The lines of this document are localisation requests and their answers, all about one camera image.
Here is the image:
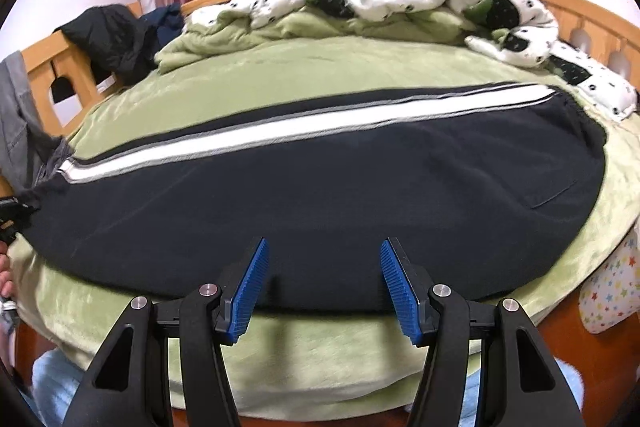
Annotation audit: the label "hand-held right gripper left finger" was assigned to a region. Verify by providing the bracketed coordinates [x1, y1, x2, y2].
[62, 237, 271, 427]

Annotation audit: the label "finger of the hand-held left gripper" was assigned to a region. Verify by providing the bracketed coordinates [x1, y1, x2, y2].
[0, 194, 40, 219]
[0, 219, 23, 244]

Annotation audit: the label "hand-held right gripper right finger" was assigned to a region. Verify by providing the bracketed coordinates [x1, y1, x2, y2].
[379, 237, 586, 427]

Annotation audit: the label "black pants with white stripe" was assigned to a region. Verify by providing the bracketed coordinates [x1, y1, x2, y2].
[22, 82, 608, 315]

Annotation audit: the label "person's left hand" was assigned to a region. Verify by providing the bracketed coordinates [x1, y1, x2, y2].
[0, 252, 18, 308]

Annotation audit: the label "grey garment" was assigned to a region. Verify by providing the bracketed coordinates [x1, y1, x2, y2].
[0, 51, 76, 192]

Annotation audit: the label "person's left leg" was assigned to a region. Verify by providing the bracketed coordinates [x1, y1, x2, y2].
[30, 349, 101, 427]

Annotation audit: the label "black jacket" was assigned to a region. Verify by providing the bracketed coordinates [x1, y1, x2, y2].
[54, 4, 151, 85]

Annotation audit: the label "star print pillow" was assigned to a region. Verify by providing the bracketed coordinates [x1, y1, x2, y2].
[577, 234, 640, 335]

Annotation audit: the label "green fleece bed sheet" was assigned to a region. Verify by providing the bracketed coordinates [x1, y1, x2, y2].
[7, 19, 640, 413]

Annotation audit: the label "dark blue garment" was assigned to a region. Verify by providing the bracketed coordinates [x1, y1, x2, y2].
[140, 3, 183, 45]

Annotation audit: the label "wooden bed frame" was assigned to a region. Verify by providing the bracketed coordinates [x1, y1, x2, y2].
[0, 0, 640, 188]

